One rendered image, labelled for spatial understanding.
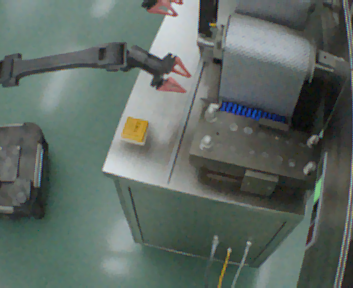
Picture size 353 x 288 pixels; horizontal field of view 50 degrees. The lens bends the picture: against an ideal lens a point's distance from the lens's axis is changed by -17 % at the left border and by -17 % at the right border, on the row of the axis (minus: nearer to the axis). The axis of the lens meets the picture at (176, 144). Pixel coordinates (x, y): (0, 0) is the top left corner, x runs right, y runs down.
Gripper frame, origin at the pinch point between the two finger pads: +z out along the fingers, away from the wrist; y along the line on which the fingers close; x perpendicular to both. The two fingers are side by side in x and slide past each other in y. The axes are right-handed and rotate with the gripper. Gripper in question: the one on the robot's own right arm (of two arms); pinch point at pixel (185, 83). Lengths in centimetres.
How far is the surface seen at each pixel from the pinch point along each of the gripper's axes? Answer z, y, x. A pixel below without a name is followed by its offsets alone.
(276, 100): 21.9, 0.5, 16.7
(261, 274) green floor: 98, 27, -66
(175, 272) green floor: 60, 35, -89
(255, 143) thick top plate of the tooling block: 22.1, 12.3, 8.8
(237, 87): 10.8, 0.5, 11.5
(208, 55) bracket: 0.7, -7.0, 8.5
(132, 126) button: -4.9, 10.2, -19.4
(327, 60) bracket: 23.1, -5.1, 39.5
